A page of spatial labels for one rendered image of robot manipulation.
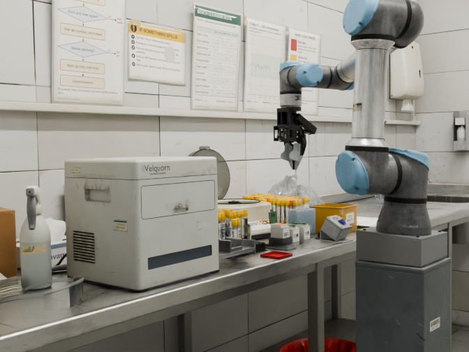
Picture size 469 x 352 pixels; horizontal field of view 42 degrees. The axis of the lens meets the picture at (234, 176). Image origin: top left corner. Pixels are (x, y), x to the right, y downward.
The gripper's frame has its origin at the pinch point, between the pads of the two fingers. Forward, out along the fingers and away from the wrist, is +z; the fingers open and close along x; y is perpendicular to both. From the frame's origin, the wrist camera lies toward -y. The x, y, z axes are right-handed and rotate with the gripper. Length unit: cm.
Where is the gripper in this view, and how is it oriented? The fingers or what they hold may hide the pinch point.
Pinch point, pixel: (295, 165)
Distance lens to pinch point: 210.3
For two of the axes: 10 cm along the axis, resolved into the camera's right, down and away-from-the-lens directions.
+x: 6.8, 0.3, -7.3
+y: -7.3, 0.5, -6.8
